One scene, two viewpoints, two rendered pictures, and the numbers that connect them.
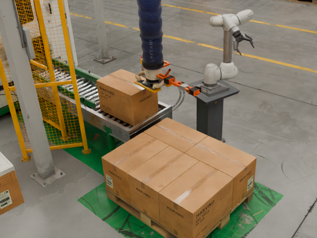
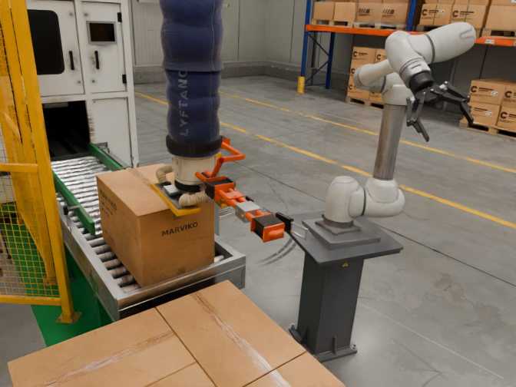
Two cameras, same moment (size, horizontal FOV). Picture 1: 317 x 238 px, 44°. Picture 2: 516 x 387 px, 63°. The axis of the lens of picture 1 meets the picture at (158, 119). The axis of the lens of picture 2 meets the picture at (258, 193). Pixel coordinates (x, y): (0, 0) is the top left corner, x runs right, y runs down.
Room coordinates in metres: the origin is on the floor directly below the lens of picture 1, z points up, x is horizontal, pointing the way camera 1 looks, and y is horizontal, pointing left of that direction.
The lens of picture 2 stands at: (2.16, -0.46, 1.80)
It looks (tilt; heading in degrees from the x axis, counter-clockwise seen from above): 23 degrees down; 7
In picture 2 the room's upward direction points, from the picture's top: 3 degrees clockwise
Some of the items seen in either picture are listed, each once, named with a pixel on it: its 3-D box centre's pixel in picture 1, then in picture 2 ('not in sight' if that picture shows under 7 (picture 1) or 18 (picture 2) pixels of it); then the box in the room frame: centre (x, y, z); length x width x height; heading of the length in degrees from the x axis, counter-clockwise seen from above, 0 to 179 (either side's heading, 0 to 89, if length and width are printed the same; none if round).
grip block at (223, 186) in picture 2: (169, 80); (219, 187); (3.60, -0.13, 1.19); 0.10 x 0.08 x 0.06; 129
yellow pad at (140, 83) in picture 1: (146, 84); (173, 193); (3.73, 0.10, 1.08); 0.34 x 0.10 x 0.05; 39
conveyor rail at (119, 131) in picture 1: (68, 104); (58, 218); (4.44, 1.14, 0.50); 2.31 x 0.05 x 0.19; 45
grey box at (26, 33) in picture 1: (25, 42); not in sight; (3.72, 1.26, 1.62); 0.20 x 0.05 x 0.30; 45
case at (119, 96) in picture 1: (127, 96); (153, 219); (4.11, 0.35, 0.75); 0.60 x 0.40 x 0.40; 45
